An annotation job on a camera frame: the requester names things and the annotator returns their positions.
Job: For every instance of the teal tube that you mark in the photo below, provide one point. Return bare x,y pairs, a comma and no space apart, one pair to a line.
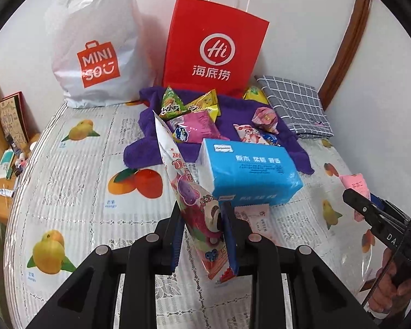
5,164

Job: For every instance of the yellow green snack packet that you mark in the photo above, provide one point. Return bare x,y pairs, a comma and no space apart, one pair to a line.
255,94

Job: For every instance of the pale pink flat packet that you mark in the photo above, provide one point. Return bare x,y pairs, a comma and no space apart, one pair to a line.
257,221

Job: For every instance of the white plastic shopping bag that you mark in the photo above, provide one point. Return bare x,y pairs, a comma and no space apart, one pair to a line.
99,41

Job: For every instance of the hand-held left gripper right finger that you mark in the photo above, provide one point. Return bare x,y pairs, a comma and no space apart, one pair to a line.
231,246

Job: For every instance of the grey checked folded cloth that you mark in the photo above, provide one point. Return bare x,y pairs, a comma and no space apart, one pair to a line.
294,102

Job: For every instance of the red paper bag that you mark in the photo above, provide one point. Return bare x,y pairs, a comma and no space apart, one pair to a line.
215,41

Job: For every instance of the pink wrapped candy packet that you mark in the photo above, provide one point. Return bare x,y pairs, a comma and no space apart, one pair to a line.
265,118

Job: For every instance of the person's right hand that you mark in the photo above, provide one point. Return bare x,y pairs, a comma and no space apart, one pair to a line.
383,288

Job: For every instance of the pink paper packet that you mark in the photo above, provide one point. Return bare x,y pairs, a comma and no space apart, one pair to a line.
354,185

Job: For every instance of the yellow triangular snack packet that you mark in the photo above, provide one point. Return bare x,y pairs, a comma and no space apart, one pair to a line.
205,106

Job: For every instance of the pink white snack packet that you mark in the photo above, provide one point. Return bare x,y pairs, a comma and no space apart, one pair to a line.
250,133

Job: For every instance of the wooden desk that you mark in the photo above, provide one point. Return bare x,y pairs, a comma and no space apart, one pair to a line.
0,207

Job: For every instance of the white bear print snack bag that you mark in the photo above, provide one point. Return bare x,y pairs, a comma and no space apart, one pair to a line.
188,192

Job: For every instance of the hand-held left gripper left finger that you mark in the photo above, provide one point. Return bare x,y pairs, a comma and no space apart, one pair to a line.
176,243

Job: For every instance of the blue tissue pack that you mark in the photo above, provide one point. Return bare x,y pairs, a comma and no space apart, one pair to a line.
246,168

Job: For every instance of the white tube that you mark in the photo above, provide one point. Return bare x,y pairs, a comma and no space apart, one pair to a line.
5,192

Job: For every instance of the brown wooden door frame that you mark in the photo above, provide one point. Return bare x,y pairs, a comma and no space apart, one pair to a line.
346,41

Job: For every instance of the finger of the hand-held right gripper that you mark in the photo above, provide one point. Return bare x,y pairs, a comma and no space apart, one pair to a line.
376,200
359,205

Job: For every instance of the purple towel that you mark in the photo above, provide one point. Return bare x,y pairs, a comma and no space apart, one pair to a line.
147,150

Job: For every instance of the small blue snack packet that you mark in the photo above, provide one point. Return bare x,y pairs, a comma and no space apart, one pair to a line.
270,138

